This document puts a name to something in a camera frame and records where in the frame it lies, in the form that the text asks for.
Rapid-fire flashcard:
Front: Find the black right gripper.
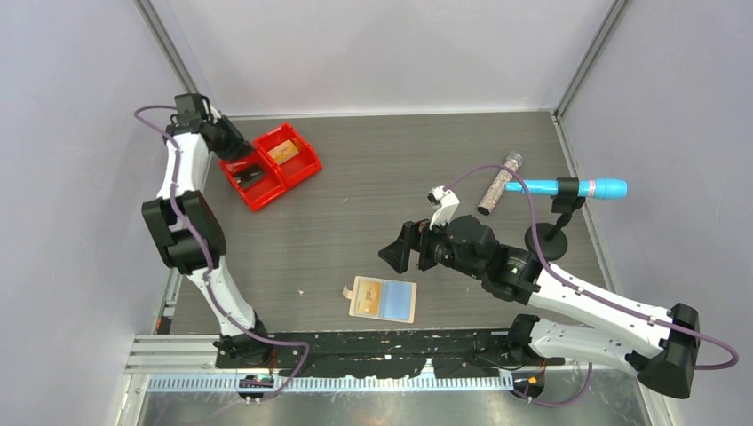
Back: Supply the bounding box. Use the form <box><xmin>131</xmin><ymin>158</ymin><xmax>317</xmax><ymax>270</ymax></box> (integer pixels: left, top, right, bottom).
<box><xmin>378</xmin><ymin>212</ymin><xmax>484</xmax><ymax>280</ymax></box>

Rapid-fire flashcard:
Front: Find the beige leather card holder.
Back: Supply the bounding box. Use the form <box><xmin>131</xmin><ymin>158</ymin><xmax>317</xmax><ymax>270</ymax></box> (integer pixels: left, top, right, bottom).
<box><xmin>342</xmin><ymin>276</ymin><xmax>417</xmax><ymax>324</ymax></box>

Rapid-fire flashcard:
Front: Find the gold VIP card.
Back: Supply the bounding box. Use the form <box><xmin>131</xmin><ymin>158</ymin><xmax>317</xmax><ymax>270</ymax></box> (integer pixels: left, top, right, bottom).
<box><xmin>353</xmin><ymin>280</ymin><xmax>383</xmax><ymax>317</ymax></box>

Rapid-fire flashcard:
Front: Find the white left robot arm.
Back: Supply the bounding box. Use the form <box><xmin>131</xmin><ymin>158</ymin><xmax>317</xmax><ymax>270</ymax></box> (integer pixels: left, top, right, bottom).
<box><xmin>134</xmin><ymin>93</ymin><xmax>273</xmax><ymax>367</ymax></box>

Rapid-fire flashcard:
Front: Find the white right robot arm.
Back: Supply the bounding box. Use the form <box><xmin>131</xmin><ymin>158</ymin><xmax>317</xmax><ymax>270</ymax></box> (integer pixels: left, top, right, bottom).
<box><xmin>378</xmin><ymin>216</ymin><xmax>700</xmax><ymax>399</ymax></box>

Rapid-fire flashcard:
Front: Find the black card in bin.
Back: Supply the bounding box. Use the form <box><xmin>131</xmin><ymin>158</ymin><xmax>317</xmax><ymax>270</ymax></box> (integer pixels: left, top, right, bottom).
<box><xmin>233</xmin><ymin>164</ymin><xmax>265</xmax><ymax>191</ymax></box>

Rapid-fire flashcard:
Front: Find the orange card in bin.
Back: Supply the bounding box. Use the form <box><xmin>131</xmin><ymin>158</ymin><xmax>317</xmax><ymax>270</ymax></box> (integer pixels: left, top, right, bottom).
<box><xmin>268</xmin><ymin>139</ymin><xmax>299</xmax><ymax>165</ymax></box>

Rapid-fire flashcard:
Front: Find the red divided plastic bin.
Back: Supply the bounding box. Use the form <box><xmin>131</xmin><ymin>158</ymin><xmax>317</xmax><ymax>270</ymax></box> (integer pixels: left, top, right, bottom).
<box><xmin>218</xmin><ymin>122</ymin><xmax>322</xmax><ymax>212</ymax></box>

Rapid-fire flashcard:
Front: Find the glittery silver tube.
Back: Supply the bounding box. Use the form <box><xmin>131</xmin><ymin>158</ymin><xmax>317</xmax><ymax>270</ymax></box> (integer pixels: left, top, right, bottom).
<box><xmin>477</xmin><ymin>152</ymin><xmax>524</xmax><ymax>216</ymax></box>

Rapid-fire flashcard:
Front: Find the blue toy microphone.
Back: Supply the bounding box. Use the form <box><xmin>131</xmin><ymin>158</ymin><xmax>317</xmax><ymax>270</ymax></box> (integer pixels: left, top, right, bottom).
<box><xmin>505</xmin><ymin>178</ymin><xmax>628</xmax><ymax>200</ymax></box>

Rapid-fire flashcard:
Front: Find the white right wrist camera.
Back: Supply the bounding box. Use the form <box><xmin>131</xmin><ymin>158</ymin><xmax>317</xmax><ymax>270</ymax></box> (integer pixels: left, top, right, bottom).
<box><xmin>427</xmin><ymin>186</ymin><xmax>460</xmax><ymax>230</ymax></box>

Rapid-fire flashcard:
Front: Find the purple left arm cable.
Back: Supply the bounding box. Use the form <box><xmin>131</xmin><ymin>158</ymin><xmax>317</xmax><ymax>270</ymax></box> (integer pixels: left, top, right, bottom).
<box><xmin>133</xmin><ymin>104</ymin><xmax>311</xmax><ymax>404</ymax></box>

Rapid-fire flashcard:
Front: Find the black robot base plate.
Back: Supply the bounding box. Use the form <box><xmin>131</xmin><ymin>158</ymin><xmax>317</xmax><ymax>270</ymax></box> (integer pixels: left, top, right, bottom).
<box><xmin>213</xmin><ymin>328</ymin><xmax>564</xmax><ymax>379</ymax></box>

